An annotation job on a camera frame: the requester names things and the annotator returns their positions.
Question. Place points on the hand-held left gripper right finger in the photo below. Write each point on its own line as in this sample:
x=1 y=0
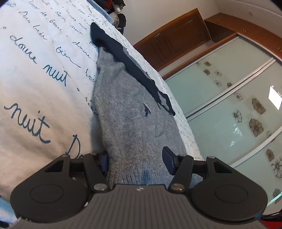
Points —
x=168 y=156

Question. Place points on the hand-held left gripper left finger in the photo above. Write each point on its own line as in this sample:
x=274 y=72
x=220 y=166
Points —
x=104 y=163

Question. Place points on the grey sweater with navy sleeves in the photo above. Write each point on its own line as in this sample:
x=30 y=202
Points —
x=130 y=110

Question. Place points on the pile of mixed clothes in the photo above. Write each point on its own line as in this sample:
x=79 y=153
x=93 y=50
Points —
x=119 y=15

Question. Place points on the flower-print glass sliding wardrobe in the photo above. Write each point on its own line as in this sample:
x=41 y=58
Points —
x=231 y=99

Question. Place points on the white script-print bedspread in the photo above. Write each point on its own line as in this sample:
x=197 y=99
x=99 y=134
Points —
x=44 y=77

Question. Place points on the wooden door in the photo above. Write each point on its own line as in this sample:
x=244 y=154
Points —
x=176 y=39

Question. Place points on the light blue knit blanket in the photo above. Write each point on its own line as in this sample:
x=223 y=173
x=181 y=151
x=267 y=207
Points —
x=103 y=11

